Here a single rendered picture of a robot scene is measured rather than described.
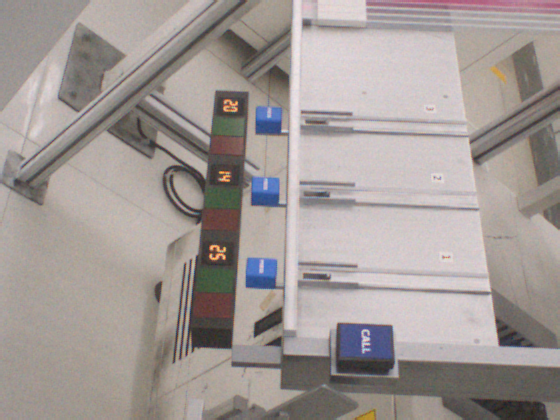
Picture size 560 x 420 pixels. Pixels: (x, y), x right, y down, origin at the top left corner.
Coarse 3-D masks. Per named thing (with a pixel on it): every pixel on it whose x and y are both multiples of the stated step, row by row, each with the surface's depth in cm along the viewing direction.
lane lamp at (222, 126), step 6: (216, 120) 113; (222, 120) 113; (228, 120) 114; (234, 120) 114; (240, 120) 114; (216, 126) 113; (222, 126) 113; (228, 126) 113; (234, 126) 113; (240, 126) 113; (216, 132) 112; (222, 132) 112; (228, 132) 112; (234, 132) 112; (240, 132) 112
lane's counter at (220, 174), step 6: (210, 168) 108; (216, 168) 108; (222, 168) 108; (228, 168) 108; (234, 168) 109; (210, 174) 108; (216, 174) 108; (222, 174) 108; (228, 174) 108; (234, 174) 108; (210, 180) 107; (216, 180) 107; (222, 180) 107; (228, 180) 107; (234, 180) 107
